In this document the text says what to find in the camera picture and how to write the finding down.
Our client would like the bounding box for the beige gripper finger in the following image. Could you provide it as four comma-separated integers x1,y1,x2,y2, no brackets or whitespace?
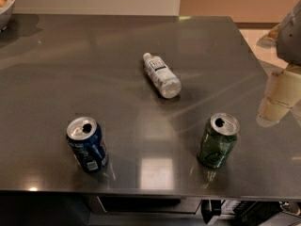
256,67,301,127

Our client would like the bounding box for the clear plastic bottle blue label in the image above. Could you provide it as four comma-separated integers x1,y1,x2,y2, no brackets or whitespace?
143,53,182,99

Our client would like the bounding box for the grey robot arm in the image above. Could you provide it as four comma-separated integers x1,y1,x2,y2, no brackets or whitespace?
257,1,301,127

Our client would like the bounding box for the green soda can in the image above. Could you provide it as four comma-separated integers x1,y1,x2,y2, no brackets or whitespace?
197,113,240,169

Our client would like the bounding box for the blue soda can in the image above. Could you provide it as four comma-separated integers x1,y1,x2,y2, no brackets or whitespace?
66,117,108,172

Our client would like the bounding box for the white bowl with fruit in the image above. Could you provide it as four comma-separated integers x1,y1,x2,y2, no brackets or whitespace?
0,0,15,31

